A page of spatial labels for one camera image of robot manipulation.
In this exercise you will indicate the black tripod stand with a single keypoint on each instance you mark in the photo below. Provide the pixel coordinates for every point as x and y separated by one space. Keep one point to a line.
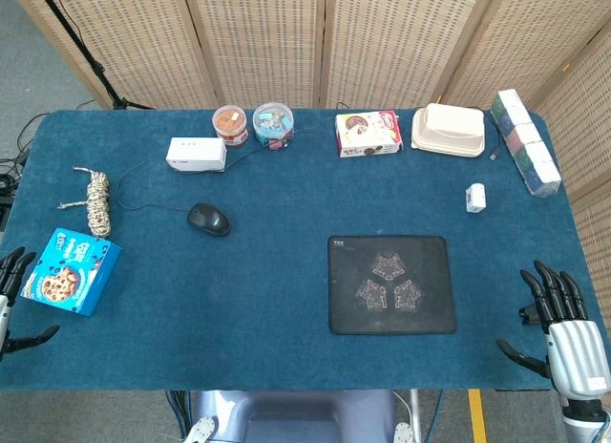
95 68

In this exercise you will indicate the small white charger cube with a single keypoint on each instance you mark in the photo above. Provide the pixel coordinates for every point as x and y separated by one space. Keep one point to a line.
476 198

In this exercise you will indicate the black printed mouse pad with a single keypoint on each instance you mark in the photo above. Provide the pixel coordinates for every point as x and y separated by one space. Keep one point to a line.
391 285

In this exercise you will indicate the wrapped tissue pack stack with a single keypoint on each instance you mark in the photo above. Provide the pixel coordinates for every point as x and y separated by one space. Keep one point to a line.
525 142

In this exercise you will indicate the blue table cloth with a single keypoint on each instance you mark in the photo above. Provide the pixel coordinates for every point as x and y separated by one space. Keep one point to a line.
267 290

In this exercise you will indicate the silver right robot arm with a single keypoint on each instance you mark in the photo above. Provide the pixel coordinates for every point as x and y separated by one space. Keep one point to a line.
583 421

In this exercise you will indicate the white pink cake box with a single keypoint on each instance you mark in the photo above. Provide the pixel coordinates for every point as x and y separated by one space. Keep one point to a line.
367 133

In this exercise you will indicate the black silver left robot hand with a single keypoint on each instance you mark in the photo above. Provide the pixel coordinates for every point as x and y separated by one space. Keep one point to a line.
14 271

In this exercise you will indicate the black computer mouse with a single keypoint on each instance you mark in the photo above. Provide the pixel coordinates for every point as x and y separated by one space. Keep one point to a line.
208 219

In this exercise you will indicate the red-filled round jar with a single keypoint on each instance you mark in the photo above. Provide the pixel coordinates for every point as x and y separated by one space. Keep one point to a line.
230 125

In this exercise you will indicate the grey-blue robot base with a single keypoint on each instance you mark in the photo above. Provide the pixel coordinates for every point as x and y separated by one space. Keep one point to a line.
296 419

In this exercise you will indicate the woven folding screen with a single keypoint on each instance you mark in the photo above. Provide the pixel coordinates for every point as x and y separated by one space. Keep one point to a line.
258 42

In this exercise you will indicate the beige lidded food container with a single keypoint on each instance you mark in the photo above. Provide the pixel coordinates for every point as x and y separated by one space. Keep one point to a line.
448 128

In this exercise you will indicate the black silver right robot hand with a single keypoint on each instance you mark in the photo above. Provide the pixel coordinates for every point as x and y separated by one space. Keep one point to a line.
573 352

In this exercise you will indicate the black stapler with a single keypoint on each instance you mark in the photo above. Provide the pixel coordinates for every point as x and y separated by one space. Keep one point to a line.
529 315

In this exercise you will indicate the clear jar of clips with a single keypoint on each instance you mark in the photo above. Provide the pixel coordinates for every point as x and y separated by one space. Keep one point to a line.
273 123

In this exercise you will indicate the blue cookie box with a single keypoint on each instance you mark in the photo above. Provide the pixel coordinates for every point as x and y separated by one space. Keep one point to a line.
71 273

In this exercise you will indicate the white rectangular box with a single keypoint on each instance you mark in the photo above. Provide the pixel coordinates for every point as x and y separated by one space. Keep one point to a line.
195 154

